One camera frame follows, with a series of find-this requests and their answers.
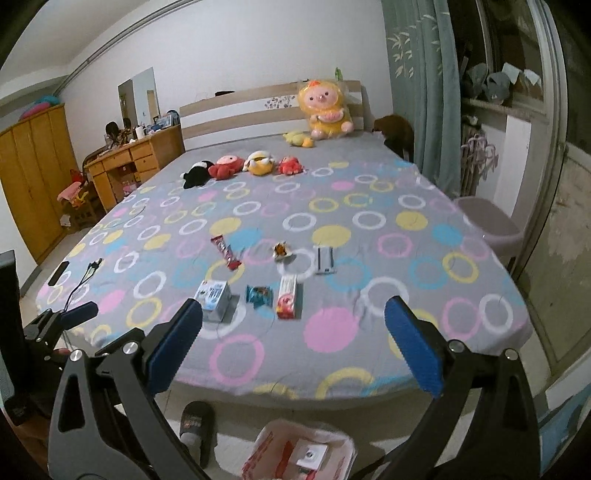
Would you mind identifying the black phone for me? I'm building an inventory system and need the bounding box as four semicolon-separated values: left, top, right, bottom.
47;261;70;286

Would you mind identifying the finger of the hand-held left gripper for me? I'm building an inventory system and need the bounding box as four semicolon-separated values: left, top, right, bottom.
59;301;99;326

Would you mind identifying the wooden dresser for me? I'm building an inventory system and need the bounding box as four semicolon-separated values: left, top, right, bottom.
83;124;186;214

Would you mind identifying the wooden striped headboard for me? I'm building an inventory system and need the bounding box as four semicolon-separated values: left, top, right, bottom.
179;80;366;151

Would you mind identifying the brown plush toy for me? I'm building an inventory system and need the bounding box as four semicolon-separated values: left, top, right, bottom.
373;114;415;162

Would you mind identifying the red snack wrapper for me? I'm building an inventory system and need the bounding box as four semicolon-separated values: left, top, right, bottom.
211;234;243;272

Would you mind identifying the group of cosmetic bottles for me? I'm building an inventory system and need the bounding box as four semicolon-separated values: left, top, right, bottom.
104;110;182;145

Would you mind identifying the wall mirror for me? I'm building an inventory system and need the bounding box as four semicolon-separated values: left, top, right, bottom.
117;67;160;132

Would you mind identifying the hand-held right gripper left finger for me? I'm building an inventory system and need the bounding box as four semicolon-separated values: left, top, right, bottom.
48;298;211;480

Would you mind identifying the bundle of clothes hangers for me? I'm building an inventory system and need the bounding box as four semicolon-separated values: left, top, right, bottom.
461;127;500;197

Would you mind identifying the red round plush toy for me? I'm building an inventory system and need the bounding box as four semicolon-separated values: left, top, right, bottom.
208;154;245;181

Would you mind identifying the grey bedsheet with coloured rings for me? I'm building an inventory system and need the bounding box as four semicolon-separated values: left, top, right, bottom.
34;131;531;401

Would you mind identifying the black monitor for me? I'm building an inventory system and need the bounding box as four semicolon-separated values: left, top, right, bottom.
0;249;22;403

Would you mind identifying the small white square box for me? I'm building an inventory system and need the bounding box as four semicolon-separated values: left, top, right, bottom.
295;443;330;472

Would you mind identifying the black slipper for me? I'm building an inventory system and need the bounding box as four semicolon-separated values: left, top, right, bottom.
178;401;216;468

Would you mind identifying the green patterned curtain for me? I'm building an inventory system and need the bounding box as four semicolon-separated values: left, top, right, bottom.
382;0;462;199

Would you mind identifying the yellow bee plush toy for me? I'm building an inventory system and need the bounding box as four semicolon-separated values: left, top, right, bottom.
242;150;278;177

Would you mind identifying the black charging cable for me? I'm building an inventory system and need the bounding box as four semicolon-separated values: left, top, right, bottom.
62;259;105;315

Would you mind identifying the grey plastic stool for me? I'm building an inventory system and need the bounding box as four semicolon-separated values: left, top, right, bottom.
452;196;525;271

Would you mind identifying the pile of clothes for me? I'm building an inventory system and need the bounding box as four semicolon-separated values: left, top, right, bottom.
463;61;542;106

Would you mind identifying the white red plastic bag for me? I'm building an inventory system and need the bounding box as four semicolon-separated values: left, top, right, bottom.
242;418;357;480

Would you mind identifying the white red long box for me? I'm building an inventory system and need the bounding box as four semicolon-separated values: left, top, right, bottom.
276;274;303;320

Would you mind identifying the yellow green duck plush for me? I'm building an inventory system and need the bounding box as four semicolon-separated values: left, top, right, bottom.
283;130;317;149

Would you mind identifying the black white plush toy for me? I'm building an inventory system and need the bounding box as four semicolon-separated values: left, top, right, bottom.
180;160;215;190

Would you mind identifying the pink cloth on chair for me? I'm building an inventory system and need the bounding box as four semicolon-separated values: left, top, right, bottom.
57;168;100;228

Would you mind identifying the teal snack packet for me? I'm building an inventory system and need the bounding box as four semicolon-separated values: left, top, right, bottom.
246;285;274;306

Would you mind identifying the wooden wardrobe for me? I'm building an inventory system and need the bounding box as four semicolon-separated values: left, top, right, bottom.
0;104;82;265

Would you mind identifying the white milk carton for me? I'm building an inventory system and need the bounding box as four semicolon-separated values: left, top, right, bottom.
193;279;232;324

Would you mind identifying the pink blue bag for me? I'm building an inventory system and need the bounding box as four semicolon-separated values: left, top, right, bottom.
21;95;62;117

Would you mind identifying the grey white packet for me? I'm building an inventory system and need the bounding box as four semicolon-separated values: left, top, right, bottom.
315;246;337;276

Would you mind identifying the large yellow pig plush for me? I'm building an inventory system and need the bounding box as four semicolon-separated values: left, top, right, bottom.
296;78;356;140

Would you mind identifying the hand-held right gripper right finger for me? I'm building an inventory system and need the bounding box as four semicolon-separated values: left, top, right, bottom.
383;295;541;480

